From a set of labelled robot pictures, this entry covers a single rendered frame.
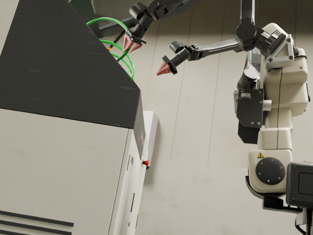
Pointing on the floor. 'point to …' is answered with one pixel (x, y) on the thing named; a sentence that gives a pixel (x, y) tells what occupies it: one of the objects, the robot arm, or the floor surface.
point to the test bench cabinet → (60, 175)
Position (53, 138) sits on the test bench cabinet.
